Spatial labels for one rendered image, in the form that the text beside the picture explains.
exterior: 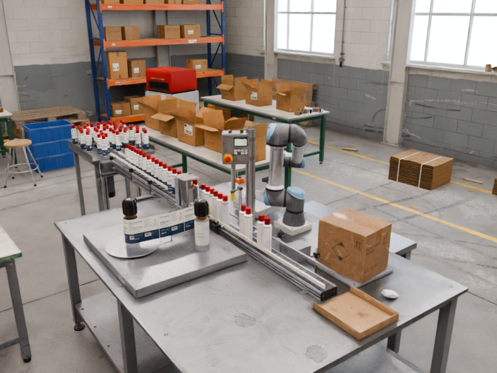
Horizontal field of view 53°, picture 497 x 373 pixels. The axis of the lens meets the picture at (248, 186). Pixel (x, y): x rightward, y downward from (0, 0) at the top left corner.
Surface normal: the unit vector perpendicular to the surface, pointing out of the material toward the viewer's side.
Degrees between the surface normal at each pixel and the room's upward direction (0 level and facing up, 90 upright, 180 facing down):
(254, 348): 0
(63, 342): 0
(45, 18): 90
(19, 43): 90
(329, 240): 90
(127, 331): 90
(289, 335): 0
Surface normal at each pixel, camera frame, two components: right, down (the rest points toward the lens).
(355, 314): 0.00, -0.94
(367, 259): 0.69, 0.25
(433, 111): -0.79, 0.21
